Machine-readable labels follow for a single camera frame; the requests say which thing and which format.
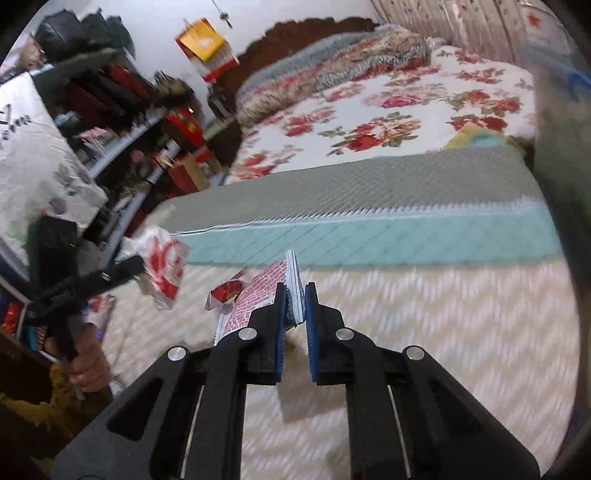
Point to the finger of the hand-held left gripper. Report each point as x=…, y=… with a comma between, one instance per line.
x=115, y=275

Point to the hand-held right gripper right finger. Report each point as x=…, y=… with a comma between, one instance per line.
x=310, y=332

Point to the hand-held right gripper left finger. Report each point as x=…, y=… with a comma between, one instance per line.
x=282, y=332

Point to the red patterned packet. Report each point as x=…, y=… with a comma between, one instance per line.
x=258, y=295

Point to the white red plastic wrapper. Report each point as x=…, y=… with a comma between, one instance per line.
x=164, y=267

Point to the person's left forearm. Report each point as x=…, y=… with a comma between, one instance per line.
x=51, y=410

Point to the person's left hand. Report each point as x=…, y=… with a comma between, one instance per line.
x=92, y=364

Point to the small red wrapper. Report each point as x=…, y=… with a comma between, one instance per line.
x=226, y=293

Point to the white floral printed bag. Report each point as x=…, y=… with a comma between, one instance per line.
x=41, y=170

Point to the printed zigzag blanket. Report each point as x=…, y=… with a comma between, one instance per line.
x=415, y=286

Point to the brown paper bag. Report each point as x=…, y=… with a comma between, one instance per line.
x=189, y=174

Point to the grey storage shelf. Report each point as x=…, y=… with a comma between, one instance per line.
x=124, y=138

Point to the red gift bag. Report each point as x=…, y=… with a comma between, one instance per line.
x=187, y=127

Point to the brown handbag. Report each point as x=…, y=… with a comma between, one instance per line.
x=173, y=90

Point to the dark bags on shelf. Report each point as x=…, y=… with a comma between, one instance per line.
x=78, y=34

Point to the floral bedsheet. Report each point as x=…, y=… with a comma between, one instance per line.
x=406, y=110

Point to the yellow green cloth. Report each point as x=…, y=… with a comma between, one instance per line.
x=480, y=136

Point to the patterned folded quilt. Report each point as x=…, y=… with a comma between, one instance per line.
x=332, y=69

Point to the carved wooden headboard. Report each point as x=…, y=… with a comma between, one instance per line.
x=277, y=50

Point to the hanging keys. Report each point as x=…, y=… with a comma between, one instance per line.
x=225, y=18

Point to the leaf patterned curtain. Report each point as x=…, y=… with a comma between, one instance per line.
x=461, y=23

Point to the red yellow wall calendar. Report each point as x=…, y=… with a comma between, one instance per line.
x=205, y=46

